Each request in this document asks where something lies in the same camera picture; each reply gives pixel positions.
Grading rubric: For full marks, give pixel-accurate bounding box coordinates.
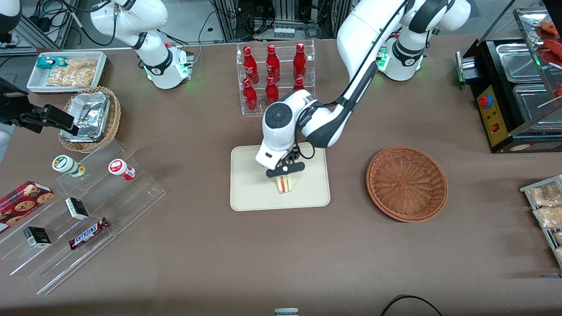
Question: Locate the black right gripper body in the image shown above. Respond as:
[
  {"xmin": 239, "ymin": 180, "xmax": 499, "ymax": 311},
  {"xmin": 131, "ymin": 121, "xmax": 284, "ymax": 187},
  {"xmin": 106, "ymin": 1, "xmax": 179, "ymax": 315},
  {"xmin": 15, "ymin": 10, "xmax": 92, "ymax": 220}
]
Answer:
[{"xmin": 0, "ymin": 78, "xmax": 32, "ymax": 128}]

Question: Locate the triangle sandwich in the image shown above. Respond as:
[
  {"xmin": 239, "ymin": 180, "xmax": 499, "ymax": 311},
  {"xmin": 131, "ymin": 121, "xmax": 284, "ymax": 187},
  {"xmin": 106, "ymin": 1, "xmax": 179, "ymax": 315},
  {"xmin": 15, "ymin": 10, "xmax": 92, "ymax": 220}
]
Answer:
[{"xmin": 275, "ymin": 176, "xmax": 295, "ymax": 194}]

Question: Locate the aluminium foil tray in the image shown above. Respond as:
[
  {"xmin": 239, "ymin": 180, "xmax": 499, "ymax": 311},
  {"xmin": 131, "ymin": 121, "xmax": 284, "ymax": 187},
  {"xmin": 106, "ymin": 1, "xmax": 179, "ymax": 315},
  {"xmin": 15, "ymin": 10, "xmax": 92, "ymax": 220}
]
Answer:
[{"xmin": 60, "ymin": 91, "xmax": 110, "ymax": 142}]

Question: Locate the cream rectangular tray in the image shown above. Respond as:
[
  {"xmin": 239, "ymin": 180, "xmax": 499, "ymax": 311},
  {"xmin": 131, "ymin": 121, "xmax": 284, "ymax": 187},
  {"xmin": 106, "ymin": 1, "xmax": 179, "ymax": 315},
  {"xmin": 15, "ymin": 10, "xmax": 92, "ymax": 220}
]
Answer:
[{"xmin": 231, "ymin": 145, "xmax": 331, "ymax": 212}]

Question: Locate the light wicker basket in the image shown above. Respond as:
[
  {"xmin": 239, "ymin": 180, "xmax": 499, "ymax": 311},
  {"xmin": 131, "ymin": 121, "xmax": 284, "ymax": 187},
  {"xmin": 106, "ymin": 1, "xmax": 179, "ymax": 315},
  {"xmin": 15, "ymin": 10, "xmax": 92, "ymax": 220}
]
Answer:
[{"xmin": 58, "ymin": 86, "xmax": 121, "ymax": 153}]

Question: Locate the brown round wicker basket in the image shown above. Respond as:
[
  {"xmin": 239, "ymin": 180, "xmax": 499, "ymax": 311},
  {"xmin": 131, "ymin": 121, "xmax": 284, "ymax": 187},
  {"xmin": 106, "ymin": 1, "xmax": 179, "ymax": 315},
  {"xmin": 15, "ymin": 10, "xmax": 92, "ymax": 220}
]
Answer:
[{"xmin": 366, "ymin": 145, "xmax": 448, "ymax": 223}]

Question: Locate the grey snack tray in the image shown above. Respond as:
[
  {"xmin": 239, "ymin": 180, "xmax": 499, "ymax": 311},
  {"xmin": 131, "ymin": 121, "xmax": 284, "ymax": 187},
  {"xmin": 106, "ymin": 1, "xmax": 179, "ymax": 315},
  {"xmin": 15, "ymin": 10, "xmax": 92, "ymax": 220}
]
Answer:
[{"xmin": 520, "ymin": 175, "xmax": 562, "ymax": 268}]

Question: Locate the white plastic bin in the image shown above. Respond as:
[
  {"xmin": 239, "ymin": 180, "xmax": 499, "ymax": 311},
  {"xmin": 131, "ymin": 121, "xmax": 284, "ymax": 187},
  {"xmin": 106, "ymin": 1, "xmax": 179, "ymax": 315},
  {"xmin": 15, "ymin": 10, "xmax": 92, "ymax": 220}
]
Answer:
[{"xmin": 27, "ymin": 51, "xmax": 108, "ymax": 94}]

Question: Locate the green sunflower snack cup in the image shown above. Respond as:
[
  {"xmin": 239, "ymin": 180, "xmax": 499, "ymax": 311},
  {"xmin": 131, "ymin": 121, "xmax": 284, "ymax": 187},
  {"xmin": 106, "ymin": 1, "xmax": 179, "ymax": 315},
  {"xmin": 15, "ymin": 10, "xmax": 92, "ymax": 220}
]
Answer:
[{"xmin": 52, "ymin": 155, "xmax": 86, "ymax": 177}]

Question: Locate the clear bag of chips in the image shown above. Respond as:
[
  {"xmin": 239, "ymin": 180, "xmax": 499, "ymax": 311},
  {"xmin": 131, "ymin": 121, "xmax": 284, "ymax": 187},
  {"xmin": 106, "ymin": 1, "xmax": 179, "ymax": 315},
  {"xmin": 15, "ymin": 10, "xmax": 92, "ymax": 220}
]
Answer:
[{"xmin": 46, "ymin": 59, "xmax": 98, "ymax": 87}]

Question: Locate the teal snack packet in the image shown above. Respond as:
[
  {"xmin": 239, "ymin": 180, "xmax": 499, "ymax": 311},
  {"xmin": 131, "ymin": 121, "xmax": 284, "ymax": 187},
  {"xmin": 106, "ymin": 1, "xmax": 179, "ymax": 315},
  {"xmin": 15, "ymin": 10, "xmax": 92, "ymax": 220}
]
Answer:
[{"xmin": 36, "ymin": 57, "xmax": 67, "ymax": 70}]

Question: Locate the red lidded snack cup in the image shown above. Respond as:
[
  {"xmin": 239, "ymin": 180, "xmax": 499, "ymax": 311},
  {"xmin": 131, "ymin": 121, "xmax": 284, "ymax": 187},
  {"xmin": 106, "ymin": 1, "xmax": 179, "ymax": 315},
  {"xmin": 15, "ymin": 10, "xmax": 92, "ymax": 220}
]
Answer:
[{"xmin": 108, "ymin": 159, "xmax": 136, "ymax": 180}]

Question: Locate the red plaid cookie box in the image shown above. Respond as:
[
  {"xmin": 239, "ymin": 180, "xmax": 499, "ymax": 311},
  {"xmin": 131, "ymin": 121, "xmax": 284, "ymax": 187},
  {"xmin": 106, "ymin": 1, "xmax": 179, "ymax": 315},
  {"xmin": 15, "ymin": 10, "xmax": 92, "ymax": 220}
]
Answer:
[{"xmin": 0, "ymin": 181, "xmax": 54, "ymax": 233}]

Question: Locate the small black carton box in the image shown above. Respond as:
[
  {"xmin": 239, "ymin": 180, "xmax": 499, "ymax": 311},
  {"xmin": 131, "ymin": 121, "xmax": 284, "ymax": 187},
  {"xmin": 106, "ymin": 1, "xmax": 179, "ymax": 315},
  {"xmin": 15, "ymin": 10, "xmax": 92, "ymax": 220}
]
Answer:
[
  {"xmin": 23, "ymin": 226, "xmax": 52, "ymax": 248},
  {"xmin": 65, "ymin": 197, "xmax": 89, "ymax": 220}
]

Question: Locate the clear acrylic bottle rack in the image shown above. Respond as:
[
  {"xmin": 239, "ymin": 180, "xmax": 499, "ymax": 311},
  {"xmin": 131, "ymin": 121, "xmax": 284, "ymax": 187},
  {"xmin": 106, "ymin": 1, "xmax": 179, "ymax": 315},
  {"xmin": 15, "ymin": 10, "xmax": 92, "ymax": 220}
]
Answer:
[{"xmin": 236, "ymin": 39, "xmax": 316, "ymax": 116}]

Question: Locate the clear acrylic stepped shelf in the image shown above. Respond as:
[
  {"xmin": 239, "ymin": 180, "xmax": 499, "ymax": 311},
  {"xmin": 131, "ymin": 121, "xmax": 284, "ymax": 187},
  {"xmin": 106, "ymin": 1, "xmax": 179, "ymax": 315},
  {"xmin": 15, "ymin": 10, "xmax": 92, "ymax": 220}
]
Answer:
[{"xmin": 0, "ymin": 140, "xmax": 166, "ymax": 295}]

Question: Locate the Snickers chocolate bar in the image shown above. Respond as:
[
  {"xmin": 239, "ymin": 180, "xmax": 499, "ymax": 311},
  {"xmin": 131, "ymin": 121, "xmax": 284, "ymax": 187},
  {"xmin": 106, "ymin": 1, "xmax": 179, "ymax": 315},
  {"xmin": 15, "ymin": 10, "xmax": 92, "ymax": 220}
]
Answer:
[{"xmin": 69, "ymin": 218, "xmax": 109, "ymax": 250}]

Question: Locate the black food warmer appliance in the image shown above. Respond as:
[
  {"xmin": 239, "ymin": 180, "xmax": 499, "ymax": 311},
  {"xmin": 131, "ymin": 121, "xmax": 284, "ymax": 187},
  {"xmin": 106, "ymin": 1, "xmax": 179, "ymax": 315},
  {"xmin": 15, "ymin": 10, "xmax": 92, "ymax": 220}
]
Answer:
[{"xmin": 456, "ymin": 7, "xmax": 562, "ymax": 154}]

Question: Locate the stainless steel pan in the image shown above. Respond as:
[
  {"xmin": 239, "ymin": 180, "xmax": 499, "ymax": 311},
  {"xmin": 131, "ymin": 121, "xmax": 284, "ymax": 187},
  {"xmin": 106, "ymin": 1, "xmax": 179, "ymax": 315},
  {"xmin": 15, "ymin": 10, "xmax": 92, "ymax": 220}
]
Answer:
[
  {"xmin": 513, "ymin": 83, "xmax": 562, "ymax": 123},
  {"xmin": 496, "ymin": 43, "xmax": 545, "ymax": 83}
]

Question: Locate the black cable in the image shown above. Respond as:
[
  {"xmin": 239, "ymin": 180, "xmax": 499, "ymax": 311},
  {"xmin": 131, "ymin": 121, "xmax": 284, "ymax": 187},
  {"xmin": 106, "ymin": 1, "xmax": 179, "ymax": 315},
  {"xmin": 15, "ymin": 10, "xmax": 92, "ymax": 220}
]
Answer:
[{"xmin": 380, "ymin": 295, "xmax": 444, "ymax": 316}]

